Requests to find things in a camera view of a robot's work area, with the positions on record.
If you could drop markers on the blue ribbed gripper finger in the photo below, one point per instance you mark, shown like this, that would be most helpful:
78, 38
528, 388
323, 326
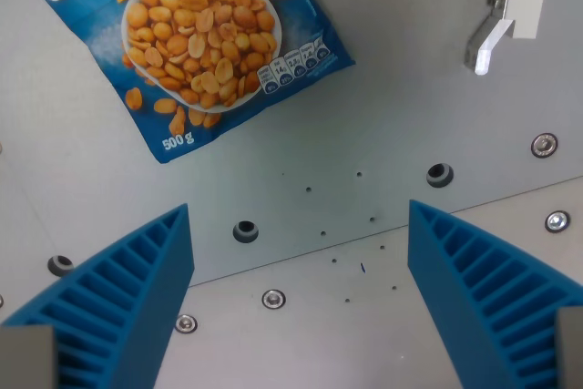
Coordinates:
492, 289
114, 298

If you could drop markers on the grey rubber grommet hole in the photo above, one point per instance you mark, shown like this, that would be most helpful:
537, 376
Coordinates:
60, 264
245, 231

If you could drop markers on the silver countersunk screw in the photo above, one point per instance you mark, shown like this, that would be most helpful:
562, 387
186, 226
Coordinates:
557, 221
186, 323
544, 144
273, 299

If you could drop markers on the blue peanut bag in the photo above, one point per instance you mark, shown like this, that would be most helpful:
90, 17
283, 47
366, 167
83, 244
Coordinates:
191, 43

